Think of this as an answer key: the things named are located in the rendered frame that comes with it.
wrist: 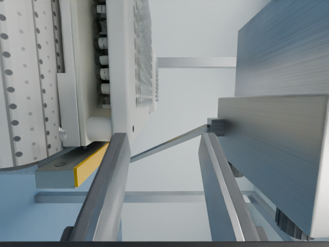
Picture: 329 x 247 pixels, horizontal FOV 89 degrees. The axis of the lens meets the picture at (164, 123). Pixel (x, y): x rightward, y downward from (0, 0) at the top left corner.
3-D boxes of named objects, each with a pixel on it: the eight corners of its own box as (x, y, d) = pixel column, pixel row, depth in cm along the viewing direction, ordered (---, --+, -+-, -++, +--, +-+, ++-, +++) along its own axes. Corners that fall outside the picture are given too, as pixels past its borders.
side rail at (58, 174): (35, 189, 13) (76, 189, 13) (33, 169, 13) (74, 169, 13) (151, 108, 144) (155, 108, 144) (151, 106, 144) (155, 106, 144)
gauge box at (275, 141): (309, 241, 12) (581, 239, 12) (328, 92, 11) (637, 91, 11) (215, 150, 34) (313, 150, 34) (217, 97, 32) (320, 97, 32)
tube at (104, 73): (84, 69, 21) (144, 69, 21) (85, 80, 21) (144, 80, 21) (79, 67, 20) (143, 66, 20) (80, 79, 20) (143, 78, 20)
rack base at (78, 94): (117, 11, 38) (128, 11, 38) (121, 119, 41) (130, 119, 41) (36, -144, 14) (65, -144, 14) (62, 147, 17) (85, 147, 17)
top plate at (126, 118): (139, 11, 38) (148, 11, 38) (141, 119, 41) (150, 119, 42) (97, -144, 14) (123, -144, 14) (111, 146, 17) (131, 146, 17)
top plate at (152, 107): (149, 111, 65) (154, 111, 65) (148, 44, 62) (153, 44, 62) (152, 108, 89) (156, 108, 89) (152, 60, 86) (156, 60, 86)
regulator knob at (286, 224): (290, 244, 15) (340, 243, 15) (293, 218, 14) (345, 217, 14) (266, 217, 18) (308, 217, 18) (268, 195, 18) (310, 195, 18)
